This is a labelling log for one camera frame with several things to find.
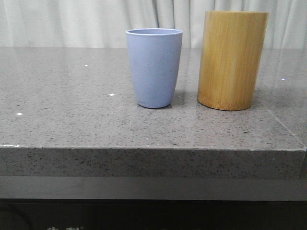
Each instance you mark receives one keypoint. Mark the white curtain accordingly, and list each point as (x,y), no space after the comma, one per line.
(102,23)

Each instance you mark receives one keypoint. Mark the blue plastic cup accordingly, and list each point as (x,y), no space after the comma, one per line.
(154,55)

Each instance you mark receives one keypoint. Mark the bamboo cylinder holder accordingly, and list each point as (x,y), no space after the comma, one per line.
(230,58)

